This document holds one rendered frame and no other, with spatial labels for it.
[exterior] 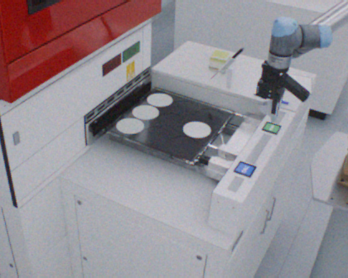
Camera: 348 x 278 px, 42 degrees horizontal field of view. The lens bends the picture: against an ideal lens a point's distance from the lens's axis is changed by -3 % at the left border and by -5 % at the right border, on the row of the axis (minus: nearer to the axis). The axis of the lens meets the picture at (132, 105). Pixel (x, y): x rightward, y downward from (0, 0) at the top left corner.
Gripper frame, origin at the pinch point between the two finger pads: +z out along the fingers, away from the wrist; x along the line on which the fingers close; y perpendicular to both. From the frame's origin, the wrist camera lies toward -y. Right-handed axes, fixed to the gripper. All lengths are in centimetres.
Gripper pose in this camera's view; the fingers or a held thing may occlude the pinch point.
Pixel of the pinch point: (274, 118)
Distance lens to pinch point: 161.8
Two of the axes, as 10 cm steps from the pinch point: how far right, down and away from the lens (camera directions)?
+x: -5.4, 4.4, -7.2
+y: -8.4, -2.8, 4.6
